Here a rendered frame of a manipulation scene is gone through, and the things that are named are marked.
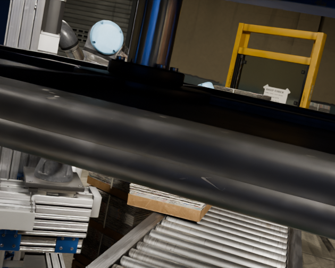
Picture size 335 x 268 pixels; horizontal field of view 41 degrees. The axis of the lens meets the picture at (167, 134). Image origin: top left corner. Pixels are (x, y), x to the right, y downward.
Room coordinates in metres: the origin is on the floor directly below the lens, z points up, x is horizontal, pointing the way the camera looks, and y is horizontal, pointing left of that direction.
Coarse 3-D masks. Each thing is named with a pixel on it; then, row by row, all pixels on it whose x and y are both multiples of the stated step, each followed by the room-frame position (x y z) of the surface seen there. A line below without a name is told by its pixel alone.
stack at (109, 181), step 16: (96, 176) 2.45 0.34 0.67; (128, 192) 2.31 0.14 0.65; (112, 208) 2.37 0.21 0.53; (128, 208) 2.31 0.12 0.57; (144, 208) 2.34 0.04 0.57; (112, 224) 2.35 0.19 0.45; (128, 224) 2.29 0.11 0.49; (96, 240) 2.41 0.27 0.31; (112, 240) 2.35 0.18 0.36; (96, 256) 2.40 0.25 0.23
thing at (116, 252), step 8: (152, 216) 1.57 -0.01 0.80; (160, 216) 1.59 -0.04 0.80; (144, 224) 1.47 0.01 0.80; (152, 224) 1.48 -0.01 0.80; (136, 232) 1.38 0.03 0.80; (144, 232) 1.39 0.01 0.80; (120, 240) 1.29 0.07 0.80; (128, 240) 1.30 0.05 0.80; (136, 240) 1.31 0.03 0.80; (112, 248) 1.22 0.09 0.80; (120, 248) 1.23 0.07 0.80; (128, 248) 1.24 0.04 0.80; (104, 256) 1.16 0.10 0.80; (112, 256) 1.17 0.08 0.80; (120, 256) 1.18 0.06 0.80; (96, 264) 1.10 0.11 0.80; (104, 264) 1.11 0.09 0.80; (112, 264) 1.12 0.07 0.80
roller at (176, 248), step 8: (144, 240) 1.35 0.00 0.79; (152, 240) 1.35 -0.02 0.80; (160, 240) 1.36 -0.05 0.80; (168, 248) 1.33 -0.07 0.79; (176, 248) 1.33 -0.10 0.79; (184, 248) 1.33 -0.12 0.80; (192, 256) 1.31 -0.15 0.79; (200, 256) 1.31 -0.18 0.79; (208, 256) 1.31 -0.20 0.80; (216, 264) 1.29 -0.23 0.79; (224, 264) 1.29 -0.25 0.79; (232, 264) 1.29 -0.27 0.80; (240, 264) 1.30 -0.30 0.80
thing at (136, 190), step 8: (136, 192) 1.64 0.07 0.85; (144, 192) 1.64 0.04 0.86; (152, 192) 1.63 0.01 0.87; (160, 192) 1.62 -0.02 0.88; (160, 200) 1.62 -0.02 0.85; (168, 200) 1.61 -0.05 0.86; (176, 200) 1.61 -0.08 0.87; (184, 200) 1.60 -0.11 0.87; (192, 200) 1.59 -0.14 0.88; (192, 208) 1.59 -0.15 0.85; (200, 208) 1.58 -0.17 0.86
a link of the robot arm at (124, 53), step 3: (87, 36) 1.70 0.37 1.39; (123, 42) 1.77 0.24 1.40; (123, 45) 1.76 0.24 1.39; (120, 48) 1.75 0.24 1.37; (123, 48) 1.76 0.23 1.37; (126, 48) 1.78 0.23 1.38; (120, 51) 1.75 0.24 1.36; (123, 51) 1.76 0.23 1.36; (126, 51) 1.77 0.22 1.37; (117, 54) 1.75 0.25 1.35; (120, 54) 1.76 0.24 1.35; (123, 54) 1.76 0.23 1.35; (126, 54) 1.76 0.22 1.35; (126, 57) 1.76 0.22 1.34; (126, 60) 1.76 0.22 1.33
